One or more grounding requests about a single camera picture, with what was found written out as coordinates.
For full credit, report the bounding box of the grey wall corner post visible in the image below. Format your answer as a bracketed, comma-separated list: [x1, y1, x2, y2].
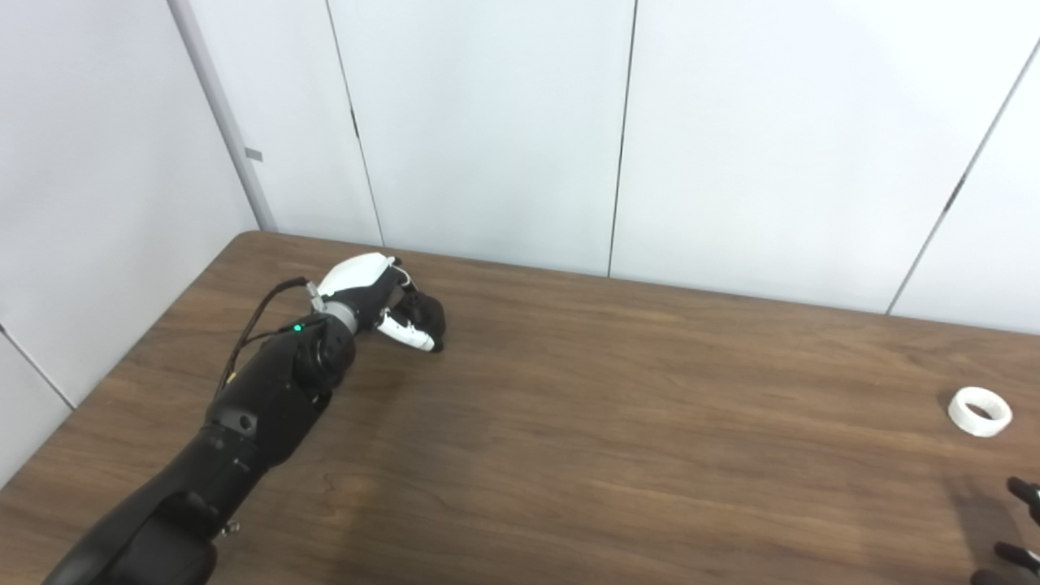
[167, 0, 279, 234]

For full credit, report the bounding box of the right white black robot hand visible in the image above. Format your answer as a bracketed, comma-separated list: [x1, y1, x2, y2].
[971, 476, 1040, 585]

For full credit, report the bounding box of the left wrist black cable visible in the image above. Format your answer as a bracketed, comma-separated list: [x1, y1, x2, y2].
[213, 278, 326, 399]

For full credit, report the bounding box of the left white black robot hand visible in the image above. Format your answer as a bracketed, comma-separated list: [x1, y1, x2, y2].
[317, 253, 446, 353]

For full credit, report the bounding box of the white toothed plastic ring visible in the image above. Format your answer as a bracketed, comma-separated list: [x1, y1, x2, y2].
[947, 386, 1013, 438]

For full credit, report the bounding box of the round black plastic part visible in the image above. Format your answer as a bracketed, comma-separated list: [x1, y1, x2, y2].
[394, 291, 447, 352]

